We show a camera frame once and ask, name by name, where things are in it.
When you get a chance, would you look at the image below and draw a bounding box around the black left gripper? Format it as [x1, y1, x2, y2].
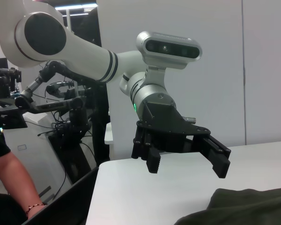
[131, 99, 232, 179]

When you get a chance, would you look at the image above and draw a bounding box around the dark green printed T-shirt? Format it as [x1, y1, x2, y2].
[174, 187, 281, 225]

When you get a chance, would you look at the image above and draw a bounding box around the person's bare forearm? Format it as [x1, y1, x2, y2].
[0, 151, 47, 222]

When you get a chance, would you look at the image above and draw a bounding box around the black stand base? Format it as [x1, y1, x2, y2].
[48, 130, 96, 185]

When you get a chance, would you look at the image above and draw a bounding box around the black monitor screen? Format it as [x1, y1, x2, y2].
[22, 166, 99, 225]

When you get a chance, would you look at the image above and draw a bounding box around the white equipment cabinet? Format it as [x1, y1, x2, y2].
[3, 110, 99, 204]

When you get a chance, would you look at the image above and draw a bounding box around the black upright stand post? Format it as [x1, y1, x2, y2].
[90, 79, 111, 167]

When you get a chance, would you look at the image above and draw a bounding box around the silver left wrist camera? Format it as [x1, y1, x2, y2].
[136, 30, 203, 85]

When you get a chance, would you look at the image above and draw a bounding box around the black cable bundle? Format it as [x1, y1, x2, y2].
[37, 110, 96, 188]

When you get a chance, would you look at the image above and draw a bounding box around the red beaded bracelet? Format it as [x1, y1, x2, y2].
[25, 202, 47, 215]

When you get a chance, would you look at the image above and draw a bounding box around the black camera rig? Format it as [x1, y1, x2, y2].
[0, 67, 29, 129]

